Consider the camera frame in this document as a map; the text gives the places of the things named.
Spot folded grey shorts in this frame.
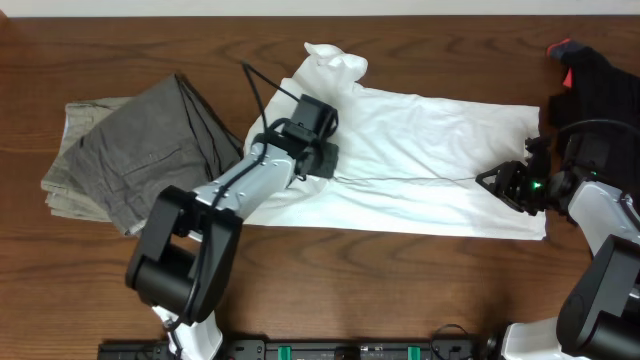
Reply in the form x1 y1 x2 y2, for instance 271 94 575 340
64 74 242 236

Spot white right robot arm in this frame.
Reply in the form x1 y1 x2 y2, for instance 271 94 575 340
476 161 639 360

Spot white printed t-shirt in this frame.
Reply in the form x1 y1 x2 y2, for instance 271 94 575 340
249 44 546 240

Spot black garment with red trim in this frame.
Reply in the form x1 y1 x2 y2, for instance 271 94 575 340
546 38 639 129

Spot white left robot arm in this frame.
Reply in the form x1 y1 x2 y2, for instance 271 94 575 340
125 133 339 359

